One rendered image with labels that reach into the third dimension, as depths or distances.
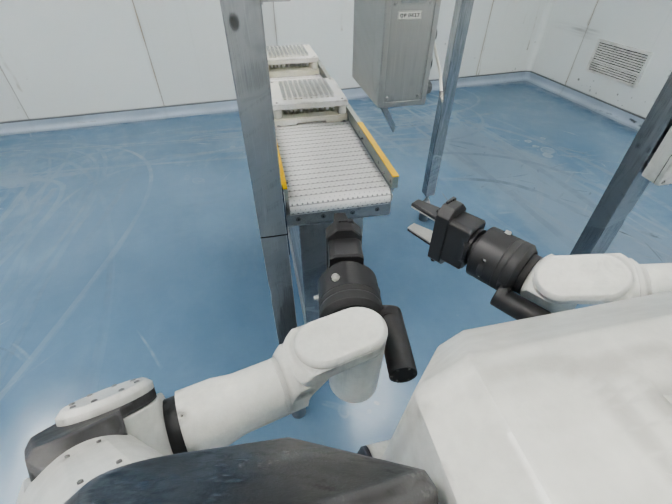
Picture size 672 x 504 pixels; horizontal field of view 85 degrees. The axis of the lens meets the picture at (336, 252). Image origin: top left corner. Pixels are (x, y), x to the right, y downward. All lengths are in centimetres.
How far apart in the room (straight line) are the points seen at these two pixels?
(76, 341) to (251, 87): 165
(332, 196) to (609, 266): 58
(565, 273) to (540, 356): 40
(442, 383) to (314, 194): 77
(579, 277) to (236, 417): 45
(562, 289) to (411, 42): 51
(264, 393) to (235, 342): 139
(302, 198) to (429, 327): 112
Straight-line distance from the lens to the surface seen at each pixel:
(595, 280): 58
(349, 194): 92
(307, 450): 19
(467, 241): 62
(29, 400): 202
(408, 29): 80
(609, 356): 20
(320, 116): 129
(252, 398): 42
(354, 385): 47
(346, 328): 43
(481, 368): 17
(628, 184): 127
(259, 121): 72
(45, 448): 36
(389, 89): 81
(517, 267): 60
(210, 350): 181
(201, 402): 42
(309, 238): 112
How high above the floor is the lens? 143
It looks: 41 degrees down
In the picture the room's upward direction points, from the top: straight up
